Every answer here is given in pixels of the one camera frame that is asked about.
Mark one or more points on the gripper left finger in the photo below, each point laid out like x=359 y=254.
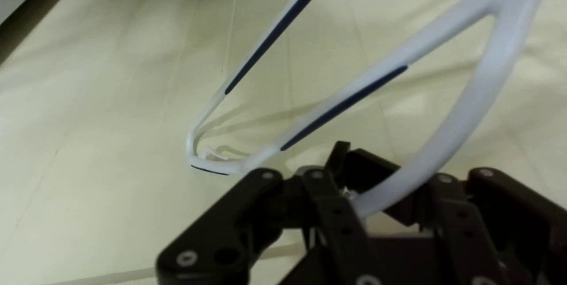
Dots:
x=248 y=227

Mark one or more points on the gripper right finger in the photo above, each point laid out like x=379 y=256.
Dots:
x=491 y=218

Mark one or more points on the white hanger with blue stripes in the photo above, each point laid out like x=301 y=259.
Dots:
x=469 y=94

